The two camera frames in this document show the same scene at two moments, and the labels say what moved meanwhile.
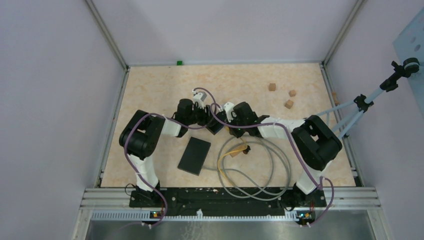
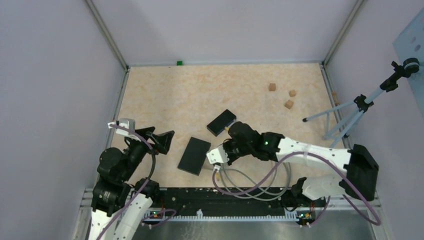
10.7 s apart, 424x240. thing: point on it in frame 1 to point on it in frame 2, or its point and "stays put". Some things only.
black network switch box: [194, 156] stays put
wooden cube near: [289, 104] stays put
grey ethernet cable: [281, 172] to [253, 198]
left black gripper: [207, 119] to [162, 140]
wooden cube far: [272, 87] stays put
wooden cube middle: [292, 93] stays put
